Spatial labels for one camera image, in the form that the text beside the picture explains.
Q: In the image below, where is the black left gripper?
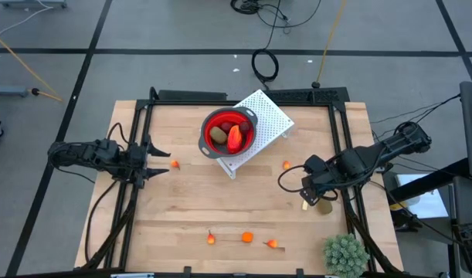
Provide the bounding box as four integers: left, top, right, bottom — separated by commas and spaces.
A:
126, 133, 172, 190

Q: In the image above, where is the black coiled floor cable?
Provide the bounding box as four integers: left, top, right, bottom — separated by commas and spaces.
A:
250, 15, 283, 92

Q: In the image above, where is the dark grey panel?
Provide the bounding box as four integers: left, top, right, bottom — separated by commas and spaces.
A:
450, 175, 472, 227

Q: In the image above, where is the black cable bundle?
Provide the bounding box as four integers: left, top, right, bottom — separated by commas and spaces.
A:
229, 0, 324, 36

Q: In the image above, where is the orange red mango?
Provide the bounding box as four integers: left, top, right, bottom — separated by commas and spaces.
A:
226, 124, 243, 154

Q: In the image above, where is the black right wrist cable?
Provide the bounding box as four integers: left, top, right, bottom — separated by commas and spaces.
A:
277, 164, 311, 194

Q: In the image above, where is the black keyboard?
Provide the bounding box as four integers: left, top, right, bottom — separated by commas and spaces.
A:
451, 222, 472, 276

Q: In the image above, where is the grey rounded panel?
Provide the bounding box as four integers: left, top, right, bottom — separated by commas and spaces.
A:
458, 80, 472, 181

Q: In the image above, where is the black diagonal beam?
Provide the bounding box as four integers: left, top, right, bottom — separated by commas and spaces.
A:
388, 158, 472, 204

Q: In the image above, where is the grey stand base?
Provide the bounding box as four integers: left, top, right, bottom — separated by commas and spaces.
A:
0, 0, 68, 9
0, 85, 29, 98

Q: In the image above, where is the black flat bar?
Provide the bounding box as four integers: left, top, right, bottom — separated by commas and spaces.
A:
157, 90, 228, 102

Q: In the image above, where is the white perforated metal stand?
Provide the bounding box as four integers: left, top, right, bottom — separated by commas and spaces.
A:
215, 89, 295, 181

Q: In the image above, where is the green artificial plant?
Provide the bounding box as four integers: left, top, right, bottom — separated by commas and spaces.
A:
322, 233, 371, 278

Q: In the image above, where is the black table frame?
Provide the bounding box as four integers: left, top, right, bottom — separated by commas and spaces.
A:
79, 98, 405, 278

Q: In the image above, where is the yellow hanging cable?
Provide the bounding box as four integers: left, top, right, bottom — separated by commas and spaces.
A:
314, 0, 348, 89

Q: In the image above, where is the brown kiwi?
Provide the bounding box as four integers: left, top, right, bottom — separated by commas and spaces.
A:
315, 197, 334, 216
209, 126, 228, 145

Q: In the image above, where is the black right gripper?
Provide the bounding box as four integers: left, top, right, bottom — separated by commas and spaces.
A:
299, 154, 340, 207

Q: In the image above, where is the yellow cable with black plug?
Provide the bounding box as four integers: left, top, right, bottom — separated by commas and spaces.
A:
0, 29, 63, 103

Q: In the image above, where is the black perforated frame plate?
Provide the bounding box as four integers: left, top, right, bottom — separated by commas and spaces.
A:
264, 86, 351, 113

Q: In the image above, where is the thin black cable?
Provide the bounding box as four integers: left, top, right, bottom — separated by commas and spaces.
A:
370, 93, 462, 151

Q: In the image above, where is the white floor cable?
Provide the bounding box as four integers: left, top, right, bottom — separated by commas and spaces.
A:
0, 0, 54, 38

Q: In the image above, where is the red collapsible colander bowl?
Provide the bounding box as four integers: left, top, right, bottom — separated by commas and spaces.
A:
198, 107, 259, 160

